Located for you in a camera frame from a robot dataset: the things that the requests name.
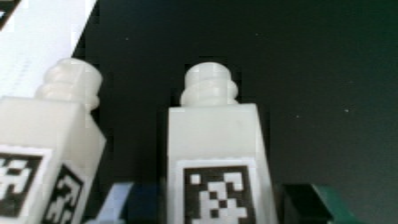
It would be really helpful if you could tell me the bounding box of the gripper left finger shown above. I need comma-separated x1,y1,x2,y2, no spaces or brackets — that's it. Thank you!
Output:
86,182,162,224

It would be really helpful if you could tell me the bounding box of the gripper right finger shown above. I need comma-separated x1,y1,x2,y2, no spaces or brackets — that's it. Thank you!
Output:
279,183,356,224

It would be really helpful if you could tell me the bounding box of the white leg with tags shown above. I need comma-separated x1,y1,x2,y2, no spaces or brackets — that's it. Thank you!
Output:
168,62,279,224

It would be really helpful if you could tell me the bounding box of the white sheet with tags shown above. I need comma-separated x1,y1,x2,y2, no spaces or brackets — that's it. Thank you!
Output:
0,0,98,98

